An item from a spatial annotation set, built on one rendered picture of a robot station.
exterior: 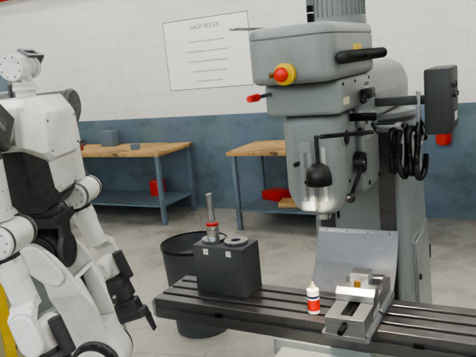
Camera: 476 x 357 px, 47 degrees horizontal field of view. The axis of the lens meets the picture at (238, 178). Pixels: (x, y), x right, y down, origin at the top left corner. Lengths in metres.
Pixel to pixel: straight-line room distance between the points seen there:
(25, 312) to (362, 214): 1.30
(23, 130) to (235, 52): 5.31
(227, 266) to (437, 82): 0.95
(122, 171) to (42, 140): 6.39
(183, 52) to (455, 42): 3.16
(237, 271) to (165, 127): 5.35
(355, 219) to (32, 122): 1.28
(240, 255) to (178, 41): 5.26
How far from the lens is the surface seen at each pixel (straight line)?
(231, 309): 1.97
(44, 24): 8.48
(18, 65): 1.52
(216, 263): 2.05
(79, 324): 1.65
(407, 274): 2.25
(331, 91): 1.60
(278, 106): 1.67
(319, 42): 1.52
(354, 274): 1.83
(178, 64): 7.04
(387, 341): 1.81
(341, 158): 1.69
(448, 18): 5.89
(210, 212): 2.05
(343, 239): 2.21
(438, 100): 1.87
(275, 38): 1.56
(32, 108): 1.46
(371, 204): 2.16
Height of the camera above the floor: 1.80
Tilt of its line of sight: 12 degrees down
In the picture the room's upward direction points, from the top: 6 degrees counter-clockwise
